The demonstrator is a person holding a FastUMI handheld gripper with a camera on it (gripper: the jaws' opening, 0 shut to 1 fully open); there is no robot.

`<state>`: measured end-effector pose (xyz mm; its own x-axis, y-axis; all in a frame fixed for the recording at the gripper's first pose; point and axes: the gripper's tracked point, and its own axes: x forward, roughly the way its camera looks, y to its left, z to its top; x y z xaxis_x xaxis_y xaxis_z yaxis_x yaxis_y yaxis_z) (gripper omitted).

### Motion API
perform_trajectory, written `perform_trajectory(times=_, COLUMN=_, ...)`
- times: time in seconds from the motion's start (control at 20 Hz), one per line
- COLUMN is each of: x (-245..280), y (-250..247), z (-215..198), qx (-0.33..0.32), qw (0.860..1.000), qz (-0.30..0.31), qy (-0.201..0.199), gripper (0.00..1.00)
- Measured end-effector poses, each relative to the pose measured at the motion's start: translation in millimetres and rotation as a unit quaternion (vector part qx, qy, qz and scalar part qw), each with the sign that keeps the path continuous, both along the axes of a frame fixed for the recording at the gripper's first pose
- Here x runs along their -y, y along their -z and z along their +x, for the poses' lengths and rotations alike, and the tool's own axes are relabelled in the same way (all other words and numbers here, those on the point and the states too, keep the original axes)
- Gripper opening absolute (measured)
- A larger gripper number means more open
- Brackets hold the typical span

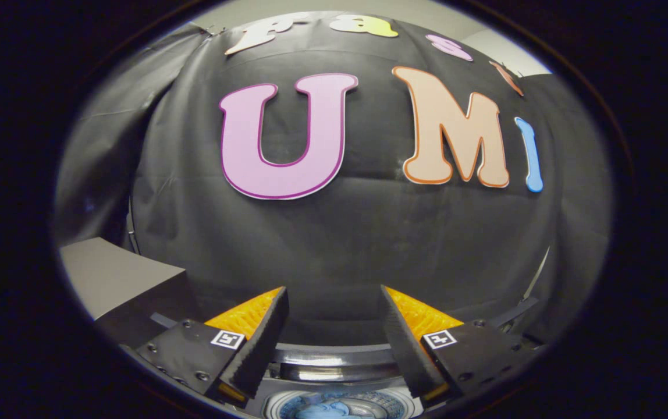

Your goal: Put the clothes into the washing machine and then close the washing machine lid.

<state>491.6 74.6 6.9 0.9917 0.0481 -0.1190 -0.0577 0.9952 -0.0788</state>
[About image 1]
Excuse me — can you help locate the light blue cloth garment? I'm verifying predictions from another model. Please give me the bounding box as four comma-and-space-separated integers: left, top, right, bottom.
293, 400, 352, 419

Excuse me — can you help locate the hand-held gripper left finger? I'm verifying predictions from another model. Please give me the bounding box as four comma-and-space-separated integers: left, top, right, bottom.
119, 286, 289, 408

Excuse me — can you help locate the black backdrop cloth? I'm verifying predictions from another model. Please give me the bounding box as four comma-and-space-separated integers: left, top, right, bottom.
55, 12, 611, 350

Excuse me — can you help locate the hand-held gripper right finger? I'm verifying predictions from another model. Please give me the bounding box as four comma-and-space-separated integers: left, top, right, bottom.
381, 285, 547, 402

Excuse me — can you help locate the grey washing machine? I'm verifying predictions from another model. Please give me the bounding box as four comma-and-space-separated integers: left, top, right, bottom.
261, 387, 425, 419

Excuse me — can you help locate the beige cabinet with dark top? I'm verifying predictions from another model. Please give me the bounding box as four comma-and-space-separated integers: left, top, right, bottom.
59, 237, 201, 350

